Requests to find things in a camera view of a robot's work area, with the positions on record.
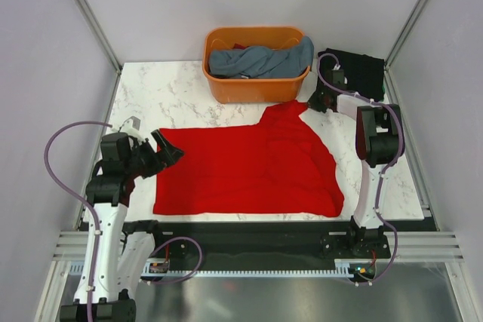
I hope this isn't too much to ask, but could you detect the aluminium front rail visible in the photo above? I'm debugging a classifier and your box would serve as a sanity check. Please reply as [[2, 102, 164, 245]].
[[52, 231, 463, 263]]

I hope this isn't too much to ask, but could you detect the red t shirt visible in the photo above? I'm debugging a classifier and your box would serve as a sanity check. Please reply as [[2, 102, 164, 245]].
[[152, 100, 344, 217]]

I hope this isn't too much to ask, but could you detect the white slotted cable duct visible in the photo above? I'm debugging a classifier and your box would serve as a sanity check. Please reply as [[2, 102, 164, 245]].
[[71, 258, 352, 278]]

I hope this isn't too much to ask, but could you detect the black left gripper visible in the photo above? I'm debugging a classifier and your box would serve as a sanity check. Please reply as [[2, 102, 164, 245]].
[[125, 130, 184, 179]]

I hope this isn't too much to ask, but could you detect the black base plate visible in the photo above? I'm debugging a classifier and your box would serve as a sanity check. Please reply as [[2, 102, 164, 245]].
[[155, 221, 388, 271]]

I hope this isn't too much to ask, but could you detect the aluminium frame post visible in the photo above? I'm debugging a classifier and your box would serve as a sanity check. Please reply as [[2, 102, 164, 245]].
[[385, 0, 430, 70], [52, 0, 124, 73]]

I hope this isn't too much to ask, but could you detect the folded black t shirt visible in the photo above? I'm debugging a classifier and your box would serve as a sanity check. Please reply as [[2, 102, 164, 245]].
[[317, 48, 385, 102]]

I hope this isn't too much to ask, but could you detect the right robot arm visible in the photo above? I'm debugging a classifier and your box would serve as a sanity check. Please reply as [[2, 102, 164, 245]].
[[308, 66, 405, 259]]

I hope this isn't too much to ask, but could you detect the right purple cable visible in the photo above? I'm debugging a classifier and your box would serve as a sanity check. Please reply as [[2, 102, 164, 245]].
[[315, 52, 405, 262]]

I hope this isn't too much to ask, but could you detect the left aluminium frame post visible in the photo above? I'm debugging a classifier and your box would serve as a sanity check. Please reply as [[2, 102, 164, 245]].
[[52, 0, 124, 73]]

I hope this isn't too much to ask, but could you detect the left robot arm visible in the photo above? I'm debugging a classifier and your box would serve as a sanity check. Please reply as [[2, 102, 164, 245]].
[[60, 130, 184, 321]]

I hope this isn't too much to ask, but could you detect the purple cable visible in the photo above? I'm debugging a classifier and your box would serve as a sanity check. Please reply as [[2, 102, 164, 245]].
[[315, 52, 405, 262], [43, 120, 114, 322]]

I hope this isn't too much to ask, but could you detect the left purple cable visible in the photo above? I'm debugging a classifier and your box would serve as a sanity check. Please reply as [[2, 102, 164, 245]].
[[43, 120, 114, 322]]

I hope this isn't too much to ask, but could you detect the grey blue t shirt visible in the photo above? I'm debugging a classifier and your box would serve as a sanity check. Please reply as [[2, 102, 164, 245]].
[[208, 36, 314, 79]]

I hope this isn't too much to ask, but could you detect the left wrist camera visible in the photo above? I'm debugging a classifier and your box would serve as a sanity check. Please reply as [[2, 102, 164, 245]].
[[112, 116, 143, 140]]

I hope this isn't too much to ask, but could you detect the right aluminium frame post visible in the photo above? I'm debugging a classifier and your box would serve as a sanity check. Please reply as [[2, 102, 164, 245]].
[[385, 0, 430, 70]]

